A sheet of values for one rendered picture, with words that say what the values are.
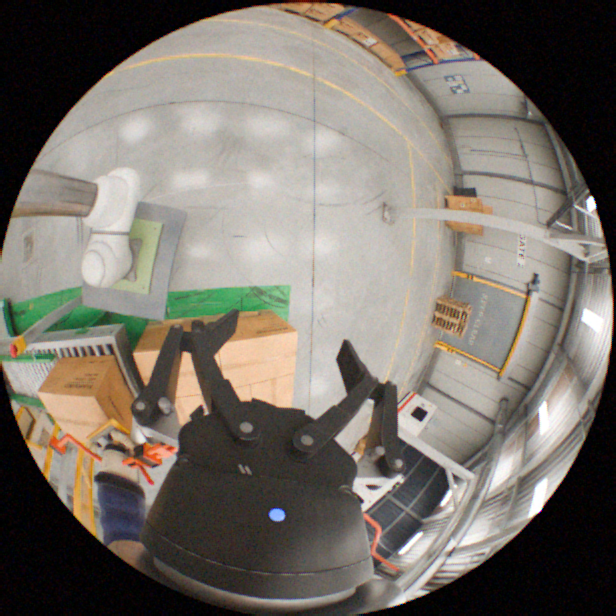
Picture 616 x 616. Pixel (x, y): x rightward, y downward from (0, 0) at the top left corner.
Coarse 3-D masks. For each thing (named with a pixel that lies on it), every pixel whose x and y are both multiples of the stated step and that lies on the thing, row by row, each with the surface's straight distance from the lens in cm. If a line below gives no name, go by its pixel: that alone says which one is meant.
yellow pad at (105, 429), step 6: (114, 420) 90; (102, 426) 97; (108, 426) 94; (114, 426) 92; (120, 426) 91; (96, 432) 104; (102, 432) 100; (108, 432) 97; (126, 432) 92; (90, 438) 113; (96, 438) 108; (108, 438) 97; (96, 444) 114
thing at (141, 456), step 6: (144, 444) 80; (138, 450) 82; (144, 450) 78; (138, 456) 79; (144, 456) 77; (150, 456) 79; (138, 462) 84; (144, 462) 85; (150, 462) 84; (156, 462) 80; (150, 468) 86
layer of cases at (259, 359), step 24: (144, 336) 148; (240, 336) 126; (264, 336) 125; (288, 336) 133; (144, 360) 129; (216, 360) 125; (240, 360) 128; (264, 360) 135; (288, 360) 145; (192, 384) 136; (240, 384) 141; (264, 384) 149; (288, 384) 162; (192, 408) 153
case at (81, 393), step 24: (72, 360) 156; (96, 360) 138; (48, 384) 148; (72, 384) 129; (96, 384) 115; (120, 384) 136; (48, 408) 155; (72, 408) 129; (96, 408) 114; (120, 408) 131; (72, 432) 157
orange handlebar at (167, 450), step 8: (64, 440) 105; (72, 440) 98; (80, 448) 101; (152, 448) 76; (160, 448) 72; (168, 448) 75; (176, 448) 72; (96, 456) 102; (160, 456) 79; (168, 456) 77; (136, 464) 92
